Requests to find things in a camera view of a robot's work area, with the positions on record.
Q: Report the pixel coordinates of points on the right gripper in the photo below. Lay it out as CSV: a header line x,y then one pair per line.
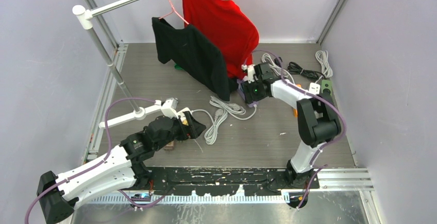
x,y
250,96

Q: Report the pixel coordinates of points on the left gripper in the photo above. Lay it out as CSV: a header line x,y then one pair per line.
x,y
192,131

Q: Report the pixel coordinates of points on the purple power strip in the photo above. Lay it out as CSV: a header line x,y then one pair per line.
x,y
242,95

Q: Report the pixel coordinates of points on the yellow plug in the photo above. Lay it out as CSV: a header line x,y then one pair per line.
x,y
184,121

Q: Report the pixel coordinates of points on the pink plug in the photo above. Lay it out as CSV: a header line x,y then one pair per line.
x,y
170,146

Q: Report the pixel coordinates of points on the white power strip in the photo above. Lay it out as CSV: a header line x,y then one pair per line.
x,y
314,88

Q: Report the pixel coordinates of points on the green power strip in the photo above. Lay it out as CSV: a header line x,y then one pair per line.
x,y
326,86

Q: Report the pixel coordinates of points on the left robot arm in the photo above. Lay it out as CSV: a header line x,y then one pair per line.
x,y
59,195

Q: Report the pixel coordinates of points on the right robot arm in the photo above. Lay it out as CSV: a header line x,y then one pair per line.
x,y
318,119

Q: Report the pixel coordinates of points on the red sweater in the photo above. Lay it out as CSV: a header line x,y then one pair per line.
x,y
227,27

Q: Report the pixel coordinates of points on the black garment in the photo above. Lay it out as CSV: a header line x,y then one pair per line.
x,y
195,54

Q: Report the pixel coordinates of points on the pink hanger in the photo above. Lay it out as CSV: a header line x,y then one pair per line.
x,y
174,11

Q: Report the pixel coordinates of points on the metal clothes rack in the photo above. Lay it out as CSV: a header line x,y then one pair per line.
x,y
85,17

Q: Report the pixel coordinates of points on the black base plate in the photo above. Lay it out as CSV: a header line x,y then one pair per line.
x,y
219,181

